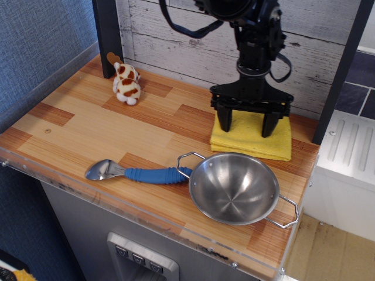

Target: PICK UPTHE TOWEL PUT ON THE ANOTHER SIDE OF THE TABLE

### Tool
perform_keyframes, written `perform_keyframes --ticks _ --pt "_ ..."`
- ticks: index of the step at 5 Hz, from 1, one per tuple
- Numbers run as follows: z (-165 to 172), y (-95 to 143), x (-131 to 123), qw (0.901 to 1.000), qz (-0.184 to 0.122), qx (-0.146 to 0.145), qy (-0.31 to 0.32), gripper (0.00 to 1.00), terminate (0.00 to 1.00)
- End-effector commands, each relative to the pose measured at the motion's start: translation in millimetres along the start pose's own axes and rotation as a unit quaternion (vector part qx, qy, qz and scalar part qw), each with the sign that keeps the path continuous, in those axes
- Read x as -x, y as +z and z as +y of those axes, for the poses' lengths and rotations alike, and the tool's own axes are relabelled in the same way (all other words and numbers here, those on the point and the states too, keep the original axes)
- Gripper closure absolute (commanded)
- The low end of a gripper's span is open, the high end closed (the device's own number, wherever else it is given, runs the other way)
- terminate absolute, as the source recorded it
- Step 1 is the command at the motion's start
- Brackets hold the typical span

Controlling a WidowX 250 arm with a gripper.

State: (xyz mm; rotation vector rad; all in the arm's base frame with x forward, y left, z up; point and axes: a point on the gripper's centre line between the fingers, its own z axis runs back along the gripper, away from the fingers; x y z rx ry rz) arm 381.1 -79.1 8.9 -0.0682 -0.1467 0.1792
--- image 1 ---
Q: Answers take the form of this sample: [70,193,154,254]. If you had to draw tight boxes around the blue handled metal spoon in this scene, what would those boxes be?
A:
[85,159,192,184]

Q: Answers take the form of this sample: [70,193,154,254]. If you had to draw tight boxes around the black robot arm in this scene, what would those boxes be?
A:
[195,1,294,138]

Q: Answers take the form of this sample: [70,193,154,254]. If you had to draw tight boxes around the right black vertical post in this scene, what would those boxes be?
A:
[312,0,374,145]

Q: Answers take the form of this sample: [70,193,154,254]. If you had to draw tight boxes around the brown white plush toy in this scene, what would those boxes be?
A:
[106,52,141,105]

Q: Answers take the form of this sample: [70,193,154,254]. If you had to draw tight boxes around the steel two-handled bowl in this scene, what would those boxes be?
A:
[176,152,299,229]

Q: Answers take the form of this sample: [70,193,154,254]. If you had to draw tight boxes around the silver button control panel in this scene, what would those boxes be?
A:
[107,232,180,280]

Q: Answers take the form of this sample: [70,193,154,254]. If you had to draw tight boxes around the yellow object bottom corner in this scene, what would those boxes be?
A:
[13,270,36,281]

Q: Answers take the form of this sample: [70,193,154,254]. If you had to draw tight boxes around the left black vertical post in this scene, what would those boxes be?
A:
[92,0,123,78]

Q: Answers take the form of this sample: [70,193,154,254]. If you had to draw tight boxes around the yellow towel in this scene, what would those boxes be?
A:
[210,111,292,162]

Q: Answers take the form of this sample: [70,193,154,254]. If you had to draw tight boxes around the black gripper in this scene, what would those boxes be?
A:
[210,71,294,138]

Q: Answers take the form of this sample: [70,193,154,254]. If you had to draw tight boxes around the black vertical post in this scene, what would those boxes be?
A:
[92,0,123,78]
[312,0,374,145]

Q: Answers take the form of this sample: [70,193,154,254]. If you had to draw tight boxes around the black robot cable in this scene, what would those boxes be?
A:
[159,0,225,39]

